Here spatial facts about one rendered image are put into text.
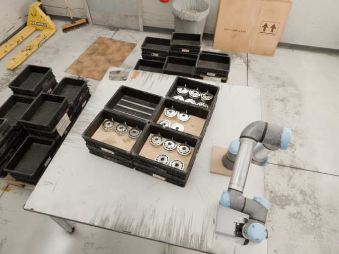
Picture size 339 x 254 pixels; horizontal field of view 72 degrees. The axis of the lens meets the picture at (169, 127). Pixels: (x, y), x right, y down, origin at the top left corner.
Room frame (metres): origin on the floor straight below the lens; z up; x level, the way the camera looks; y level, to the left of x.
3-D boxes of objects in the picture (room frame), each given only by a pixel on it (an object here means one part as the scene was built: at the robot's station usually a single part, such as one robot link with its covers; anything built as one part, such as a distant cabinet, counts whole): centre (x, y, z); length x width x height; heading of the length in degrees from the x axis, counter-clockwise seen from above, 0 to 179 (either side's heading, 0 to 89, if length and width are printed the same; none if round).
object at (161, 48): (2.95, 0.19, 0.31); 0.40 x 0.30 x 0.34; 79
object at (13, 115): (1.66, 1.62, 0.31); 0.40 x 0.30 x 0.34; 169
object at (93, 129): (1.07, 0.39, 0.87); 0.40 x 0.30 x 0.11; 69
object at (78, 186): (1.19, 0.03, 0.35); 1.60 x 1.60 x 0.70; 79
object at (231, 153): (0.93, -0.48, 0.89); 0.13 x 0.12 x 0.14; 70
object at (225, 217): (0.50, -0.45, 0.73); 0.27 x 0.20 x 0.05; 79
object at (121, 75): (1.97, 0.55, 0.71); 0.22 x 0.19 x 0.01; 79
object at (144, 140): (0.93, 0.02, 0.87); 0.40 x 0.30 x 0.11; 69
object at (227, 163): (0.93, -0.48, 0.78); 0.15 x 0.15 x 0.10
